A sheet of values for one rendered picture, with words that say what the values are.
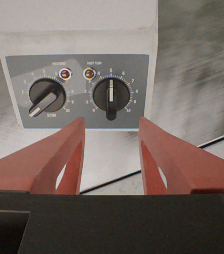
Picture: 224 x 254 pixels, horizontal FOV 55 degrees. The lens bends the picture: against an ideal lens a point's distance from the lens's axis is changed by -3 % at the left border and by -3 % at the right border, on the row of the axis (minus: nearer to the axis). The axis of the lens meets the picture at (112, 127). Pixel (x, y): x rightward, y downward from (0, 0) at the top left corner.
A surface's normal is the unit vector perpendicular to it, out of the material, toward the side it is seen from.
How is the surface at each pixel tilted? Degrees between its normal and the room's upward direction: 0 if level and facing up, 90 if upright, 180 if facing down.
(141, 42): 30
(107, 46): 0
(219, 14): 0
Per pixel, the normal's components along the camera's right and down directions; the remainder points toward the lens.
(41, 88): 0.00, 0.58
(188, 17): 0.00, 0.09
